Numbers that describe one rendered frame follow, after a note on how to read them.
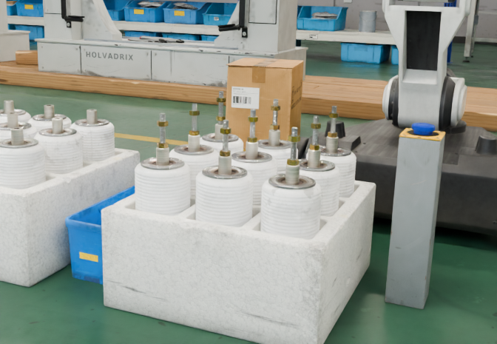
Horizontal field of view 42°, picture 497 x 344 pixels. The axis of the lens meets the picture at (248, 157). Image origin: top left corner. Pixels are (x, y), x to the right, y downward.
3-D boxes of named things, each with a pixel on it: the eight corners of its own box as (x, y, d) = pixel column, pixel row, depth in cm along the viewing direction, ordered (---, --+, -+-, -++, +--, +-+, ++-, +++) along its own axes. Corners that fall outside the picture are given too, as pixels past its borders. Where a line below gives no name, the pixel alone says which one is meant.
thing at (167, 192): (164, 277, 109) (164, 174, 105) (124, 262, 114) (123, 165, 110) (200, 260, 117) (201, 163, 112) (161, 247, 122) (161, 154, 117)
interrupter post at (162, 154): (163, 168, 109) (163, 149, 109) (152, 166, 111) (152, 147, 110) (172, 166, 111) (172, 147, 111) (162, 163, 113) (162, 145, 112)
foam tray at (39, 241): (12, 200, 168) (9, 133, 164) (141, 223, 154) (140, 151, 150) (-121, 251, 133) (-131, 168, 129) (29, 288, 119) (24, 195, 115)
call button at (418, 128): (413, 132, 115) (413, 121, 114) (435, 135, 113) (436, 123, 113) (409, 137, 111) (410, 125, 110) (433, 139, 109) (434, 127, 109)
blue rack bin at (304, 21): (308, 27, 624) (309, 5, 618) (347, 29, 611) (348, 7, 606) (293, 29, 578) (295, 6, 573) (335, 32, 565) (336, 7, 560)
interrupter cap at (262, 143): (276, 152, 123) (277, 149, 123) (247, 146, 128) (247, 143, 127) (300, 146, 128) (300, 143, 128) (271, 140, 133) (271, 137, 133)
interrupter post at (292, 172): (281, 183, 103) (282, 163, 102) (294, 181, 104) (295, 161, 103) (289, 187, 101) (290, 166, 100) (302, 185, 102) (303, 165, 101)
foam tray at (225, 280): (202, 234, 148) (203, 159, 144) (370, 265, 134) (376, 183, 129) (103, 306, 113) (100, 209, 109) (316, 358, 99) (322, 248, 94)
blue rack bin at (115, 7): (114, 18, 707) (114, -2, 701) (144, 20, 693) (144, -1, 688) (87, 19, 661) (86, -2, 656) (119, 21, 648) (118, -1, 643)
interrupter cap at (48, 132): (55, 129, 138) (55, 126, 138) (83, 132, 135) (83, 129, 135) (30, 135, 131) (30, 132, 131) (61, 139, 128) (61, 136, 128)
